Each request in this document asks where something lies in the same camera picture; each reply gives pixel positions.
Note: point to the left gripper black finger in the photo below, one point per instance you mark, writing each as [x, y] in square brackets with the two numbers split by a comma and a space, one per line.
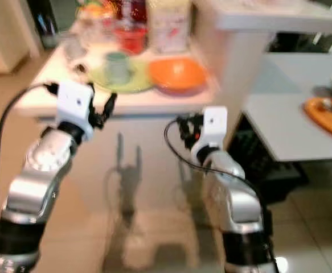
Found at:
[110, 103]

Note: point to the green cup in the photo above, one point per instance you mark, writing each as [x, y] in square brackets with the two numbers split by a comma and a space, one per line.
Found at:
[118, 67]

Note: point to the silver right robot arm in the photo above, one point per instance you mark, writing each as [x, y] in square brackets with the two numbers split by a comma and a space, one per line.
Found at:
[237, 205]

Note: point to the green plate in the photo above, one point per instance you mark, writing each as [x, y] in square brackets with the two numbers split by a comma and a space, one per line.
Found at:
[140, 84]

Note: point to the white kitchen counter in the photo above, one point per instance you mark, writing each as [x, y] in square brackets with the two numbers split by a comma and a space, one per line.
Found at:
[52, 102]

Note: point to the orange bowl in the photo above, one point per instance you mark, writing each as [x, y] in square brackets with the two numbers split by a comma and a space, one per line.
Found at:
[177, 74]

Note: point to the clear drinking glass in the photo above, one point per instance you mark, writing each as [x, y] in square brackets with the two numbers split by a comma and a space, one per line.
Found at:
[74, 48]

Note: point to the red bowl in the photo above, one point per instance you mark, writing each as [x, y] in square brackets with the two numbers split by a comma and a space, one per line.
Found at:
[130, 40]

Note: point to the clear glass jar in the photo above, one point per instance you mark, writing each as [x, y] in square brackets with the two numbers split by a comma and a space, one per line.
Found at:
[96, 31]

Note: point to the black crate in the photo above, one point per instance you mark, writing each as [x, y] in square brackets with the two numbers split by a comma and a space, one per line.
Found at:
[262, 165]

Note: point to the grey dining table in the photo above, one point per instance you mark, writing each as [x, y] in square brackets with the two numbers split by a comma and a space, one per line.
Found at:
[279, 125]

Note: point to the white printed box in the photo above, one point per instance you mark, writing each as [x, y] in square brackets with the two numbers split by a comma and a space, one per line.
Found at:
[168, 28]

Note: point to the red packet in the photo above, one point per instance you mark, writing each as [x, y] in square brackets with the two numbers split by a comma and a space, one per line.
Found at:
[131, 10]

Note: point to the orange fruit pack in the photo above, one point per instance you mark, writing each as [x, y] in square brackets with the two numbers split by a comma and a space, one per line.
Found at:
[96, 8]

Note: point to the black appliance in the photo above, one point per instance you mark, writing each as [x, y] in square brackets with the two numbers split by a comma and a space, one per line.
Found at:
[54, 17]

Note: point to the white cabinet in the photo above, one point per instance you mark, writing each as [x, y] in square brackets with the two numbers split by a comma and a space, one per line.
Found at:
[6, 31]

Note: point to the orange plate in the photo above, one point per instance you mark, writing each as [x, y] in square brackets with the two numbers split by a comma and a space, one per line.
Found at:
[331, 120]

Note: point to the metal spoon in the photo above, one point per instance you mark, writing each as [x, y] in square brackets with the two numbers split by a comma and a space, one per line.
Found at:
[329, 105]

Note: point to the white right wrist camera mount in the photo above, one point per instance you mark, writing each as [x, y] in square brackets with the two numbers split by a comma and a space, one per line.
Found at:
[212, 131]

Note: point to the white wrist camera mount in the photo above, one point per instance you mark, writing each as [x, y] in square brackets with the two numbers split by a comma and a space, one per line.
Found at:
[212, 131]
[74, 105]

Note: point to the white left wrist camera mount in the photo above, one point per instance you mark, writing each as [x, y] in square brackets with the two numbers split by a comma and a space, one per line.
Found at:
[74, 105]

